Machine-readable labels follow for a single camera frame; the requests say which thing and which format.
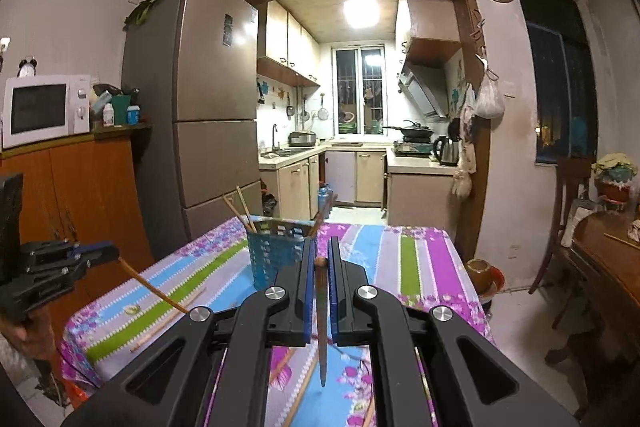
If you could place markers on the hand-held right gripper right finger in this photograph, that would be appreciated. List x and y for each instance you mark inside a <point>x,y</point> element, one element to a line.
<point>334,287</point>

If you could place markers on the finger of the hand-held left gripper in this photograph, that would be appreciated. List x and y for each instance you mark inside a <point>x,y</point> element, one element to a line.
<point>85,252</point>
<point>60,276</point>

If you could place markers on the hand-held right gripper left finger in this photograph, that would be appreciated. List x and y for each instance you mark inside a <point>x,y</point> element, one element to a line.
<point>311,287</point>

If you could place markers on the blue slotted utensil holder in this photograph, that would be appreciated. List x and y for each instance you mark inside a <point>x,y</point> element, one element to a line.
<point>270,257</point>

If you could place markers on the orange wooden cabinet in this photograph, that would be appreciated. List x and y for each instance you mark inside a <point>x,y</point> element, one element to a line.
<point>100,187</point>

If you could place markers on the floral striped tablecloth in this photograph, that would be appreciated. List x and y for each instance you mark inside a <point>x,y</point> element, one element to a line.
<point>410,257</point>

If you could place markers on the blue water jug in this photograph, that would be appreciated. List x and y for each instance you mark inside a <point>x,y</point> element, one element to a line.
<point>324,204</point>

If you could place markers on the black plastic bag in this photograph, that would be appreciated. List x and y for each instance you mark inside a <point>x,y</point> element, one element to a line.
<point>269,204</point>

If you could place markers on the beige base cabinets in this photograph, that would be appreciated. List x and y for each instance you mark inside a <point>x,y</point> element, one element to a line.
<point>370,177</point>

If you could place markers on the orange plastic item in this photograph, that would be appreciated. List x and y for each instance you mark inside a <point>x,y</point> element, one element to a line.
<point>75,394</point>

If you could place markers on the white microwave oven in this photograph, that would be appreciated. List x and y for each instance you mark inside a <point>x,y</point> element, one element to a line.
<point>40,109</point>

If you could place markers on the white bottle red label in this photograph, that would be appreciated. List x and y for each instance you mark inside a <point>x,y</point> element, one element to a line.
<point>107,115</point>

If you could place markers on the brown ceramic jar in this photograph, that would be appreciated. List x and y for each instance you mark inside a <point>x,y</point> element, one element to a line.
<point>478,276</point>

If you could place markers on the blue and white jar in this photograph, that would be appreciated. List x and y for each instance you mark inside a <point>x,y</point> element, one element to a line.
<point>133,114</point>

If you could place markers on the grey electric cooker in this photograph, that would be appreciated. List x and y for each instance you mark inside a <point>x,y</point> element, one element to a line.
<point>302,139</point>

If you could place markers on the green container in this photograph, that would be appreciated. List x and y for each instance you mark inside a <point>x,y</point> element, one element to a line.
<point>121,107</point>

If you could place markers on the pale blue box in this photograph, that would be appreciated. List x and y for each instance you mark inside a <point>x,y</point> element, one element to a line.
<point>100,99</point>

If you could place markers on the kitchen faucet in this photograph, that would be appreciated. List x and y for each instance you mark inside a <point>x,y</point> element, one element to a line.
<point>274,137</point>

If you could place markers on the gas stove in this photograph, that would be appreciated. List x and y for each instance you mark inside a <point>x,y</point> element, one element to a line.
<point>412,149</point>

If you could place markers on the panda alarm clock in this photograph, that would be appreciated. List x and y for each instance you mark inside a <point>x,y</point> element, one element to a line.
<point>27,68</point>

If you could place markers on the beige mesh bag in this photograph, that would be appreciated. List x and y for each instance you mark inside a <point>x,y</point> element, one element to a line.
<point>467,157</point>
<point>462,184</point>

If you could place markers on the red basin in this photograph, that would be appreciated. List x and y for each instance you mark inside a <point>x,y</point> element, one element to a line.
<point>499,281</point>

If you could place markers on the hanging metal strainer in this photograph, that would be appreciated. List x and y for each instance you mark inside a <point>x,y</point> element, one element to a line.
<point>303,113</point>
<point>323,112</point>

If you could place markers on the black wok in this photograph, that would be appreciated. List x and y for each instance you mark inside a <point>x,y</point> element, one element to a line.
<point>415,131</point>

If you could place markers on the steel electric kettle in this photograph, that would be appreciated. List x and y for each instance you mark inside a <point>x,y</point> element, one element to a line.
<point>447,152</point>

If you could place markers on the hanging small pan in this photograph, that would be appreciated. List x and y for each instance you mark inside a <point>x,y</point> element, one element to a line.
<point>290,109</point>

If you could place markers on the barred kitchen window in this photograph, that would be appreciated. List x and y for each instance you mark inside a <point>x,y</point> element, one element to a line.
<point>350,82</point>

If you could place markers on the steel range hood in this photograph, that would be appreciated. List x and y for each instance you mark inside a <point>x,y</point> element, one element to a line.
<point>425,89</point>

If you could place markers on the grey-brown three-door refrigerator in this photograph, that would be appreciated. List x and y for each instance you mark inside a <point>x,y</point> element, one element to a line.
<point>215,72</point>

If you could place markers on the white hanging cloth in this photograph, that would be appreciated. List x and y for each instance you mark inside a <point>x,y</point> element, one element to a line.
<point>469,107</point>

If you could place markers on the white plastic bag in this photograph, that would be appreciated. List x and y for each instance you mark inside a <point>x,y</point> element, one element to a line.
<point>489,99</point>

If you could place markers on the dark green bundle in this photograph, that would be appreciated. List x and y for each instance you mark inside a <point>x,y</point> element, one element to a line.
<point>142,9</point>

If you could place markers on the white shopping bag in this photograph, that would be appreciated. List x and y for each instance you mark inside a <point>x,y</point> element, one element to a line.
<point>582,217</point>

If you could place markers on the dark wooden chair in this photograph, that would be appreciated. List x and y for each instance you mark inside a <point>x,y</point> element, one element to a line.
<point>570,177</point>

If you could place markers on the dark fridge sticker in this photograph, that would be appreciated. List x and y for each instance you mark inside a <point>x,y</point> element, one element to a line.
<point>228,29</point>

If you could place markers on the dark wooden side table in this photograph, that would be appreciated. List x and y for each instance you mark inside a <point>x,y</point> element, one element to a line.
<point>610,267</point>

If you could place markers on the small pale fridge sticker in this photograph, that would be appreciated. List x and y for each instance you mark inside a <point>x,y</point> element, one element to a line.
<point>252,15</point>

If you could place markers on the round ceiling light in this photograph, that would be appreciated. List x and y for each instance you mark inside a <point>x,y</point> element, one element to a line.
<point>360,9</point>

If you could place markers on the thin wooden stick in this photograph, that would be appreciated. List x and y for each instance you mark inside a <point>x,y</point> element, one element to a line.
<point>620,241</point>

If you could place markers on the covered potted plant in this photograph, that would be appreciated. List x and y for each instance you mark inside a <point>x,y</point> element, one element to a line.
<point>614,177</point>

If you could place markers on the dark curtained window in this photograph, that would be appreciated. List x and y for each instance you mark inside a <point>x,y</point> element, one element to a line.
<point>555,82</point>

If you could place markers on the flower wall decal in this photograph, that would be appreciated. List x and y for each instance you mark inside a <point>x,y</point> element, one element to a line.
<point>456,97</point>

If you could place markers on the beige wall cabinets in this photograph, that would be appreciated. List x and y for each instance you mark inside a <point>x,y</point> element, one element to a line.
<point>280,37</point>

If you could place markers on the wall cabinet above hood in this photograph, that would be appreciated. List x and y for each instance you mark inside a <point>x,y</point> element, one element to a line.
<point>430,17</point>

